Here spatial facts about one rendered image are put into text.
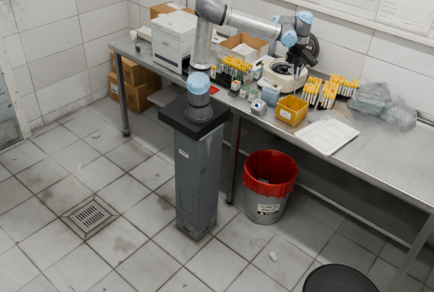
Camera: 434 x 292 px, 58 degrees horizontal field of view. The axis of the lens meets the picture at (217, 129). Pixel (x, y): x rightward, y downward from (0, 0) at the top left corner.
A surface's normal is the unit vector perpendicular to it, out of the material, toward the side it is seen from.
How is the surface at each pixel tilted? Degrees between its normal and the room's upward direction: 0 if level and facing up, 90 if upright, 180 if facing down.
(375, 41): 90
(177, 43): 90
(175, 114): 3
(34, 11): 90
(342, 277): 3
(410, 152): 0
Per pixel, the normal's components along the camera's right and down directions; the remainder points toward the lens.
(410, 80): -0.64, 0.44
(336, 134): 0.04, -0.79
